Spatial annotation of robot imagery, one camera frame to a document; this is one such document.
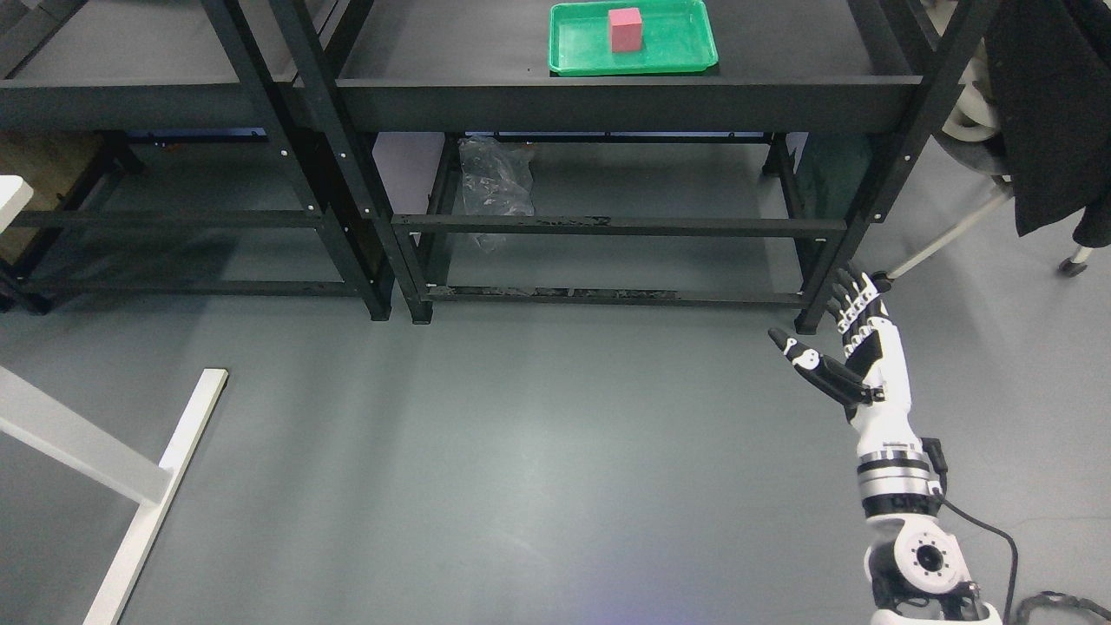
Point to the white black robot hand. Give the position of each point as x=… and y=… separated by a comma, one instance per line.
x=872, y=382

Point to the pink foam block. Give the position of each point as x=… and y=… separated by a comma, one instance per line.
x=625, y=30

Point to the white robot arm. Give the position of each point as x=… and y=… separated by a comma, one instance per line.
x=916, y=570

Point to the green plastic tray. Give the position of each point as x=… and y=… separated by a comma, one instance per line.
x=677, y=39

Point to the left black metal shelf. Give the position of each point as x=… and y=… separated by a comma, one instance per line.
x=171, y=152

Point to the white rolling chair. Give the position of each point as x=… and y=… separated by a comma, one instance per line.
x=973, y=136

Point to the black jacket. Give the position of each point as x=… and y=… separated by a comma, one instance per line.
x=1048, y=65

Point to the clear plastic bag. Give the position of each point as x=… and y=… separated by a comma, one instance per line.
x=496, y=177

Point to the white standing desk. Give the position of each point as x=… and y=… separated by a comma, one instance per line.
x=46, y=425

